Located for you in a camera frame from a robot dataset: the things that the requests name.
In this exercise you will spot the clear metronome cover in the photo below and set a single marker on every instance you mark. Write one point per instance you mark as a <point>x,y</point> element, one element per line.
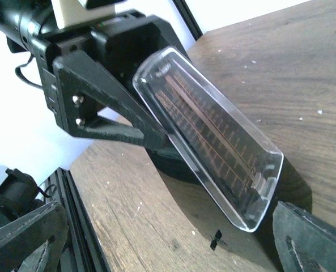
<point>207,139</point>

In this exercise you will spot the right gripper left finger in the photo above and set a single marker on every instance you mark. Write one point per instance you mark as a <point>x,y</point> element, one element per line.
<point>35,241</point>

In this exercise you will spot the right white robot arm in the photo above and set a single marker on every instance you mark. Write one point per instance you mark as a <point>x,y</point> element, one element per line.
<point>211,242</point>

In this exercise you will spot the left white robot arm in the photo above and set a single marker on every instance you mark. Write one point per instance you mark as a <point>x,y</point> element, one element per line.
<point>20,20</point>

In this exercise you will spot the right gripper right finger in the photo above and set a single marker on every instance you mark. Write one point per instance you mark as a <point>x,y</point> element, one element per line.
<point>303,241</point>

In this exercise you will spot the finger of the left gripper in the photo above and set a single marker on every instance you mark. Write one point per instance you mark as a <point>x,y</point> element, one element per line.
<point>91,103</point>

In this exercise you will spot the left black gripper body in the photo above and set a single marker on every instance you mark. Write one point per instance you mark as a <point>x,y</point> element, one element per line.
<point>120,44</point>

